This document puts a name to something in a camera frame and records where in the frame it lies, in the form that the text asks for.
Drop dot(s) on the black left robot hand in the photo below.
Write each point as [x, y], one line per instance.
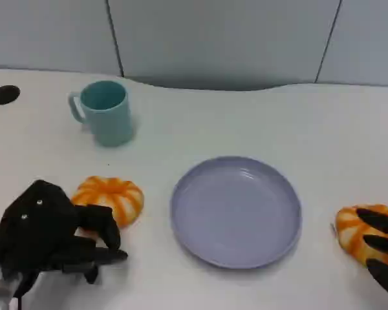
[35, 226]

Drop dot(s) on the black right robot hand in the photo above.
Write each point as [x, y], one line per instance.
[383, 245]

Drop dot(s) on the orange white toy bread roll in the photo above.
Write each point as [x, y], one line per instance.
[116, 197]
[355, 231]

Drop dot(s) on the pale green mug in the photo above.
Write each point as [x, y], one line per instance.
[108, 113]

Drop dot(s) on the lilac plate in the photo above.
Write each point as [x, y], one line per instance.
[236, 212]

